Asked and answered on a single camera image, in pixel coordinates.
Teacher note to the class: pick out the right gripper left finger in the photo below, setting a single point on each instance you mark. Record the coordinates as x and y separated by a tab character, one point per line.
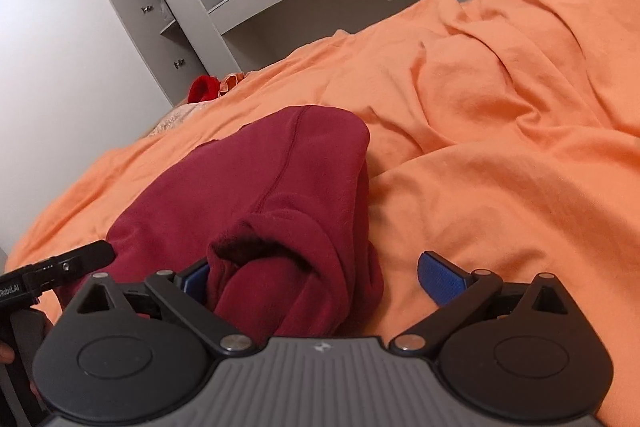
183	296

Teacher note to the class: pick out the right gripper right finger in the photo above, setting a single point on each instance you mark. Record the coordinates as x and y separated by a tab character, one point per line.
462	299

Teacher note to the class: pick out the maroon knit sweater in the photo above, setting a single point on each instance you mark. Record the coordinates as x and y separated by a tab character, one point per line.
279	211

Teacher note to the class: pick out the orange bed sheet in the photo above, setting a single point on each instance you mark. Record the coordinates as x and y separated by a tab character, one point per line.
504	135

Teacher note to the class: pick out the pink patterned pillow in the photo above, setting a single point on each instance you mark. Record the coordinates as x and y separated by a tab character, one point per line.
177	116

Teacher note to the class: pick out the red cloth item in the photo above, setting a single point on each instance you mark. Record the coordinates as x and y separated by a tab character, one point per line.
203	89

